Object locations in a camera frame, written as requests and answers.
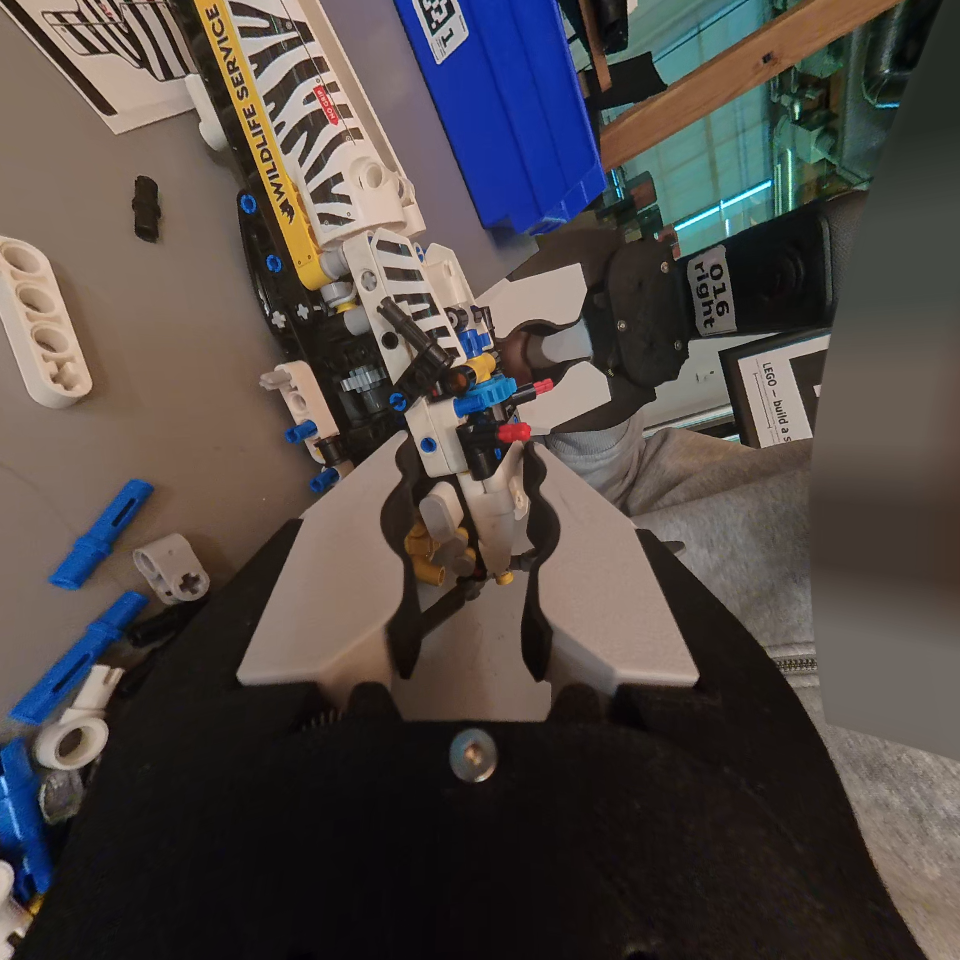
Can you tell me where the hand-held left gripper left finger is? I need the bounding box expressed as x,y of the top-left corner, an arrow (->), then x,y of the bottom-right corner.
237,441 -> 421,687

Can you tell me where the person's right hand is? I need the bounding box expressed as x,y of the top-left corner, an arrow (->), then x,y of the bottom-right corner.
501,225 -> 652,453

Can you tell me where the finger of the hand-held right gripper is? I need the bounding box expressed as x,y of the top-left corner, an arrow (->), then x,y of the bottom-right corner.
525,330 -> 610,438
474,262 -> 595,335

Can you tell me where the black lego pin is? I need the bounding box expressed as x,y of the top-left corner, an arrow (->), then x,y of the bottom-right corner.
131,174 -> 164,243

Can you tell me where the zebra sticker sheet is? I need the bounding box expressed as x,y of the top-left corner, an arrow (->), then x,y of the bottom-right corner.
15,0 -> 204,136

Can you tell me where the pile of loose lego pieces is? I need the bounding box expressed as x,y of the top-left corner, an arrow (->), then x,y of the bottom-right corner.
0,480 -> 213,946

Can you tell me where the zebra striped lego helicopter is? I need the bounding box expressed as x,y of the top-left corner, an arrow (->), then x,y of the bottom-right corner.
183,0 -> 558,642

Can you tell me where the wooden beam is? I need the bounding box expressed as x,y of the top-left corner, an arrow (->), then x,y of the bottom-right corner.
598,0 -> 905,172

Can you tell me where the white angled lego beam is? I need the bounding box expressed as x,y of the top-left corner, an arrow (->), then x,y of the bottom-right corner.
0,236 -> 95,410

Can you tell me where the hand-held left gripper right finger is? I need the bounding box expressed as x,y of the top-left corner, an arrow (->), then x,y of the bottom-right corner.
521,441 -> 701,693

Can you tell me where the blue plastic bin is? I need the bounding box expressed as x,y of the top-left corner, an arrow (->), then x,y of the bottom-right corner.
393,0 -> 609,235

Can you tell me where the black framed sign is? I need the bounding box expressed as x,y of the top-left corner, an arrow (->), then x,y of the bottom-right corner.
718,330 -> 834,451

